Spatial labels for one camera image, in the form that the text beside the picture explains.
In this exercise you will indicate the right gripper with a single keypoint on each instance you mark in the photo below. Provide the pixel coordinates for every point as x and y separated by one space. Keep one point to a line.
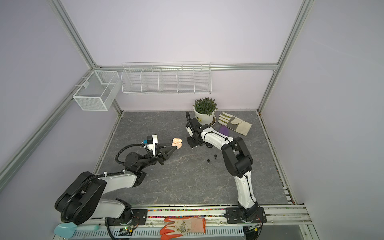
191 144

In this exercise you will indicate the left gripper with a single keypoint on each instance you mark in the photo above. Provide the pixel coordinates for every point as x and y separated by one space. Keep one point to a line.
161 154

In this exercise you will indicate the pink earbud charging case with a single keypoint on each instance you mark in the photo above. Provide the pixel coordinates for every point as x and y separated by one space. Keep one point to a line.
177 142

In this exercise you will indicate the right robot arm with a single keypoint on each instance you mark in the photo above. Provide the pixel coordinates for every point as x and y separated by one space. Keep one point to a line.
238 162

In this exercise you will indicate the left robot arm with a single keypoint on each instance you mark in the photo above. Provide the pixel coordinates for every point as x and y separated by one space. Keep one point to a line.
83 201

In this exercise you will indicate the potted green plant white pot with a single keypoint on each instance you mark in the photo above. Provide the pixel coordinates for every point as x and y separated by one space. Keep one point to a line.
205 109

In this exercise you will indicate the beige gardening glove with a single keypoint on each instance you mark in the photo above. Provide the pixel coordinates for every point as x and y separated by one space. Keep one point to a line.
235 124

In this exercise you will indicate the red white work glove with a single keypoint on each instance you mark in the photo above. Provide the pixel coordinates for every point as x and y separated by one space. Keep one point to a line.
178 227

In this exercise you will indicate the white mesh box basket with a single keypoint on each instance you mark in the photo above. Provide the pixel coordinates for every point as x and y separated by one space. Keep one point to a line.
98 91

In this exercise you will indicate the teal plastic scoop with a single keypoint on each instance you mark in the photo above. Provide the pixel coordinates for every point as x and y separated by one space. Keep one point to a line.
67 230

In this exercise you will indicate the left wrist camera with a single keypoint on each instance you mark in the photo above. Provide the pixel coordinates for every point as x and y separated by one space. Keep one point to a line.
151 142

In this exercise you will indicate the white wire shelf basket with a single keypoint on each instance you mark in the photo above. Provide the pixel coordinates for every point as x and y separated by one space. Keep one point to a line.
167 78

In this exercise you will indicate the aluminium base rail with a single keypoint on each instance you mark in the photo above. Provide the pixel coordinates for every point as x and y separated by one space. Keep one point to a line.
224 215

